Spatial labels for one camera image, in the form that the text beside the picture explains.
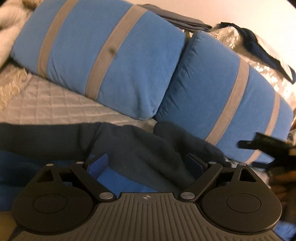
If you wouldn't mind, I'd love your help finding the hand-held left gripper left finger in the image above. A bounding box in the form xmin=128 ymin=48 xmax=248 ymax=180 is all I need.
xmin=36 ymin=153 xmax=116 ymax=202

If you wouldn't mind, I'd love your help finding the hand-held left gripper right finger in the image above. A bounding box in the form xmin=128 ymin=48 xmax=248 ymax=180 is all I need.
xmin=178 ymin=153 xmax=257 ymax=202

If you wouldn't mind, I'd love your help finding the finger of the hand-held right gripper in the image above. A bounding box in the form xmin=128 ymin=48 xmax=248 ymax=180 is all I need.
xmin=238 ymin=139 xmax=273 ymax=151

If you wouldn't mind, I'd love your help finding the blue fleece jacket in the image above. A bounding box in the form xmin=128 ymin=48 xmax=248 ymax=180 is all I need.
xmin=0 ymin=121 xmax=295 ymax=241

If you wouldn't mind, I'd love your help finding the blue grey-striped pillow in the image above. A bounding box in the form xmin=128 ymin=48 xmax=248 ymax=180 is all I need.
xmin=10 ymin=0 xmax=188 ymax=120
xmin=154 ymin=30 xmax=295 ymax=163

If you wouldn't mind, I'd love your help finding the navy garment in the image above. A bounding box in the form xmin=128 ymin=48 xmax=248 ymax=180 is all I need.
xmin=217 ymin=22 xmax=296 ymax=84

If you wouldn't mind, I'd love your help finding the dark grey folded cloth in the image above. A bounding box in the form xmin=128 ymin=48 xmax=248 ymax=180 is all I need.
xmin=139 ymin=3 xmax=212 ymax=32

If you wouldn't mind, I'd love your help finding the white puffy comforter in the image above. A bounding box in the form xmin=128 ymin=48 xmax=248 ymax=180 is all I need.
xmin=0 ymin=0 xmax=44 ymax=68

